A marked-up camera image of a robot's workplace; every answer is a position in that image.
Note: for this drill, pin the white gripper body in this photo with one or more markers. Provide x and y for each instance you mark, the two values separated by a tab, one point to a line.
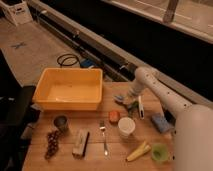
134	91

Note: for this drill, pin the white storage crate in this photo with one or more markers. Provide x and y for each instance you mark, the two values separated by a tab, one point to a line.
18	13

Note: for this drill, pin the purple grapes toy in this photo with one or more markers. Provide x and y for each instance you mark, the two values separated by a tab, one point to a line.
53	144

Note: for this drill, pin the blue grey towel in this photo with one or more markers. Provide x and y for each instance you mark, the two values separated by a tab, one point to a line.
119	98

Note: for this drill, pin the silver fork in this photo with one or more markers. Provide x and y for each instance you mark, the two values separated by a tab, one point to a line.
103	128

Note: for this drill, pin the green cucumber toy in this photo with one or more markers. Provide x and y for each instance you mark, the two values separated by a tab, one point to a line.
131	108

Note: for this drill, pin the yellow plastic bin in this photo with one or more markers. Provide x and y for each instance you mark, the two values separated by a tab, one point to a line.
69	89

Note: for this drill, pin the green plastic cup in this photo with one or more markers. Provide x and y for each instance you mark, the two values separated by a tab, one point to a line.
159	152

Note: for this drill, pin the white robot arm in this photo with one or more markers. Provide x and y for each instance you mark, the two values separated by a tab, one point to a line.
193	140

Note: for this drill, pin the black chair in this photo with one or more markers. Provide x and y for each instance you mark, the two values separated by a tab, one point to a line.
15	112

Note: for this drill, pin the white paper cup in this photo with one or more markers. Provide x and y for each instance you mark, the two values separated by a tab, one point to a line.
126	126

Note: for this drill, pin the yellow banana toy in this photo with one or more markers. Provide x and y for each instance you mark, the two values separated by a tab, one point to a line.
139	151

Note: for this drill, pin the wooden blackboard eraser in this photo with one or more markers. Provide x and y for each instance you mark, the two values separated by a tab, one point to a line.
80	145

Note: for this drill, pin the blue object on floor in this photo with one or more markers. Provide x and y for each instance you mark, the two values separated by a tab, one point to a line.
87	64

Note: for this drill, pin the small metal cup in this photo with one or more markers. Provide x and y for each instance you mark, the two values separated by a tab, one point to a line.
61	123

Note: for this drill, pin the blue sponge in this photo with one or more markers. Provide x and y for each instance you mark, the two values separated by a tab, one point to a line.
160	123

